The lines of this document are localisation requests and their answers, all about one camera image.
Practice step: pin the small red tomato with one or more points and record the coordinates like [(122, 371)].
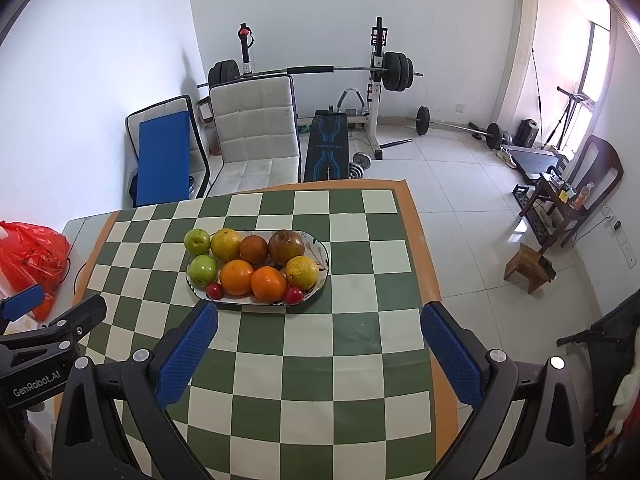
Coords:
[(214, 291), (293, 296)]

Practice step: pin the large bright orange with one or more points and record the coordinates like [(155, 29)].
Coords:
[(236, 277)]

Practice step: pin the white barbell rack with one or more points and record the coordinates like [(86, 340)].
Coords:
[(370, 107)]

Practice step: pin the floor barbell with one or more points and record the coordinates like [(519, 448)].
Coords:
[(492, 134)]

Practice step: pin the dark wooden chair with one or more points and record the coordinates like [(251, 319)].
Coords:
[(558, 206)]

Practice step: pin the small wooden stool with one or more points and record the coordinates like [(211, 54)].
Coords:
[(532, 265)]

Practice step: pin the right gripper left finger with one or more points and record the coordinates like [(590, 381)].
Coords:
[(90, 441)]

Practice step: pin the red plastic bag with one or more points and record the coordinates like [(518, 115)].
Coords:
[(34, 255)]

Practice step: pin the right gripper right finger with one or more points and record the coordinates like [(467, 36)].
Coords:
[(547, 442)]

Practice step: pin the black blue exercise bench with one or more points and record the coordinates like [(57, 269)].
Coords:
[(327, 153)]

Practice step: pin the white padded chair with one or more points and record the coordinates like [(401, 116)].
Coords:
[(256, 125)]

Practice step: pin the green checkered tablecloth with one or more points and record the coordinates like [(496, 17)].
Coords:
[(341, 386)]

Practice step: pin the barbell on rack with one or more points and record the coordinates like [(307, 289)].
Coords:
[(310, 72)]

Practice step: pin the dark red apple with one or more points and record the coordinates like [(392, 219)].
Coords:
[(285, 245)]

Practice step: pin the oval floral plate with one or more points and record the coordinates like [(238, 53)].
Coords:
[(314, 248)]

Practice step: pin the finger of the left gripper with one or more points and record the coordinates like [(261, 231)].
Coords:
[(14, 307), (50, 345)]

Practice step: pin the yellow orange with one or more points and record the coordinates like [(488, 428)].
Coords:
[(225, 244)]

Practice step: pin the green apple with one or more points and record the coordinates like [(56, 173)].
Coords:
[(202, 271), (197, 242)]

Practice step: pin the yellow lemon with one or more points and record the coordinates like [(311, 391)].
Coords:
[(302, 272)]

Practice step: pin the dark red orange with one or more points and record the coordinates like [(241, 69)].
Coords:
[(254, 250)]

